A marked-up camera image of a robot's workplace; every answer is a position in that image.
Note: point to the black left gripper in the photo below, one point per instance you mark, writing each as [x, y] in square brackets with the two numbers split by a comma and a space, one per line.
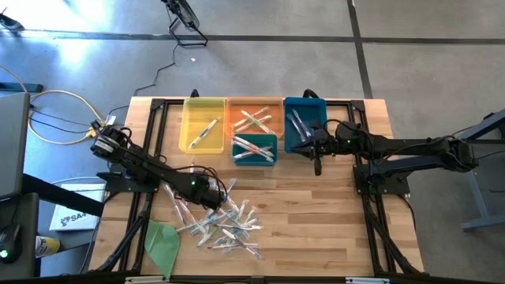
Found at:
[209, 197]

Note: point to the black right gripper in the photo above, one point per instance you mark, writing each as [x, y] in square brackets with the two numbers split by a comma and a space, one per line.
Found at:
[325, 142]

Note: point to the purple bristle toothbrush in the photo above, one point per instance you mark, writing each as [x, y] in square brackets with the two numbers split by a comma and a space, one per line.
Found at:
[296, 127]

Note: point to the yellow blue toothbrush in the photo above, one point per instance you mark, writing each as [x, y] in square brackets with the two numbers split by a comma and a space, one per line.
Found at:
[205, 132]

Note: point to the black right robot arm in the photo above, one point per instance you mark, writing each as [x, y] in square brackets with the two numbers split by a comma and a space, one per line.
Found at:
[414, 150]

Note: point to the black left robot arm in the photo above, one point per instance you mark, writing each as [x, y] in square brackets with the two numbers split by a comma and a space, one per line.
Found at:
[146, 165]

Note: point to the dark purple wrapped toothbrush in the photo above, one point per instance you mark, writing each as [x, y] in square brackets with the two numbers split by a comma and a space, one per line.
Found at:
[189, 227]

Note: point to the large teal-blue plastic bin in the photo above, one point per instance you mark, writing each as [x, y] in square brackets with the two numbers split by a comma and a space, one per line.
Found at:
[315, 106]

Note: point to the orange plastic bin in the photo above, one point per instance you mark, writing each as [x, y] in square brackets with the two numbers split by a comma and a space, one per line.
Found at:
[276, 104]

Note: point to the small teal plastic bin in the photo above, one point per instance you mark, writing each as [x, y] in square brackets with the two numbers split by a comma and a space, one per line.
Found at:
[254, 163]

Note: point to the white toothbrush purple bristles wrapped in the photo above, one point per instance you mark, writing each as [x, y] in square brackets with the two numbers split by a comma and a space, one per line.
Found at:
[233, 246]

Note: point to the green cloth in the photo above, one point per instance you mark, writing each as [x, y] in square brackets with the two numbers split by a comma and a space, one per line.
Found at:
[161, 244]

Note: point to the purple-headed wrapped toothbrush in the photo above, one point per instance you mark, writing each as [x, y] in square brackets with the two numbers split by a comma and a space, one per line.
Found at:
[252, 252]

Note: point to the yellow plastic bin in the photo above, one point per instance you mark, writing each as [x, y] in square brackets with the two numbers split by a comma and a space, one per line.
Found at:
[201, 110]

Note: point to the white printed box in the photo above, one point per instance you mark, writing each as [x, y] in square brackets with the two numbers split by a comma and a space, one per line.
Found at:
[77, 209]

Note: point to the black operator desk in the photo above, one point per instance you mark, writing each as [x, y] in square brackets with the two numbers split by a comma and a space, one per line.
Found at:
[67, 197]

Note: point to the yellow white can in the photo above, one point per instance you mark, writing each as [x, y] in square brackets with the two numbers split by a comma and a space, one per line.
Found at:
[47, 246]

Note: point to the black floor fan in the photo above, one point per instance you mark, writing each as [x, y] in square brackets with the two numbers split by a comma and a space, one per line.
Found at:
[185, 16]

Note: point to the grey laptop lid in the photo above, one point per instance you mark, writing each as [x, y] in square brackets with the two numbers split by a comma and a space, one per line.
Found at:
[13, 146]

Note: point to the black computer mouse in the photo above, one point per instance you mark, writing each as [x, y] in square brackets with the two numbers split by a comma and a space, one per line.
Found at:
[8, 242]

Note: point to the black floor bar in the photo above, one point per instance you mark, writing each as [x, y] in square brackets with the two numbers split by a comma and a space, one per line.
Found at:
[21, 87]

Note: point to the black floor device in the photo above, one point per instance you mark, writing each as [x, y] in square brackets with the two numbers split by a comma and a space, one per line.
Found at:
[12, 23]

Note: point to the silver aluminium bracket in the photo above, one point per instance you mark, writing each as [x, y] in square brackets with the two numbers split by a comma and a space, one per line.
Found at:
[367, 281]
[144, 281]

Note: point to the black aluminium rig frame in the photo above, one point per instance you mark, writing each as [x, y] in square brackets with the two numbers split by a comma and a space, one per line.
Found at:
[157, 103]

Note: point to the grey desk leg frame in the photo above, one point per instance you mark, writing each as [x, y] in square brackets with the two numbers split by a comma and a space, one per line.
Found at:
[479, 197]

